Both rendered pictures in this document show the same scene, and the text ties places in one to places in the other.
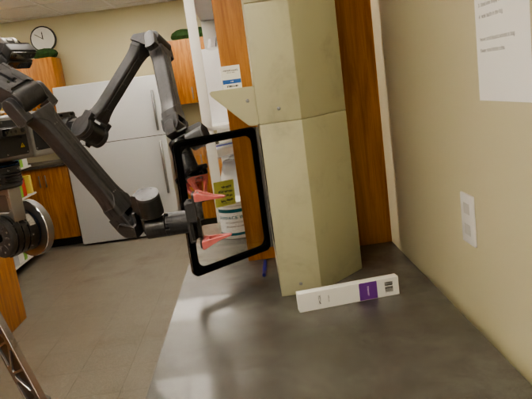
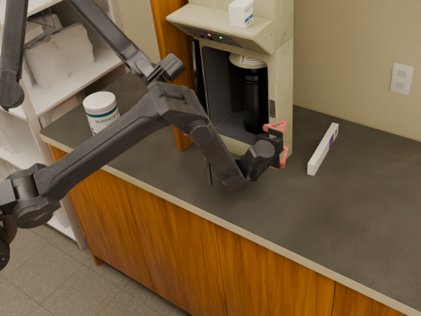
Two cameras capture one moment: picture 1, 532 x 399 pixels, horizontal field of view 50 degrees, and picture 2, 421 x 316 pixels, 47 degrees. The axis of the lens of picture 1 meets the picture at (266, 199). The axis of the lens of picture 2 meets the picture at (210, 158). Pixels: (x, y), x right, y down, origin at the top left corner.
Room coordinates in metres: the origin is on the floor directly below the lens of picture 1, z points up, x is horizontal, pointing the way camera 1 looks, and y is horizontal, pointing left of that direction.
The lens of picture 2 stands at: (0.77, 1.13, 2.11)
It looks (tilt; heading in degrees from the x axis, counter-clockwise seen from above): 39 degrees down; 312
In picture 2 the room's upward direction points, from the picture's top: 7 degrees counter-clockwise
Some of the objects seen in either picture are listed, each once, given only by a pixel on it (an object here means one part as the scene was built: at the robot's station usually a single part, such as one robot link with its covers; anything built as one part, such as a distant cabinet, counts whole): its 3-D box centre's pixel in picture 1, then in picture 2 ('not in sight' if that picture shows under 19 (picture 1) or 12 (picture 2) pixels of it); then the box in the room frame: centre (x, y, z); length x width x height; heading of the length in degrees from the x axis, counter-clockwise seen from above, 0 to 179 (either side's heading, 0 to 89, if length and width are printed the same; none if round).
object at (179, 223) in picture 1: (181, 222); (265, 156); (1.37, 0.21, 1.21); 0.07 x 0.07 x 0.10; 0
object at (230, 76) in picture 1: (230, 77); (240, 13); (1.54, 0.05, 1.54); 0.05 x 0.05 x 0.06; 6
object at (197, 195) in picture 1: (207, 203); (277, 133); (1.37, 0.14, 1.24); 0.09 x 0.07 x 0.07; 90
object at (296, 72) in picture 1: (305, 145); (254, 49); (1.63, -0.13, 1.33); 0.32 x 0.25 x 0.77; 1
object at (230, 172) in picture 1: (224, 199); (201, 115); (1.68, 0.12, 1.19); 0.30 x 0.01 x 0.40; 130
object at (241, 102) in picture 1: (235, 106); (219, 34); (1.62, 0.05, 1.46); 0.32 x 0.12 x 0.10; 1
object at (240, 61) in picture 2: not in sight; (254, 48); (1.61, -0.11, 1.34); 0.18 x 0.18 x 0.05
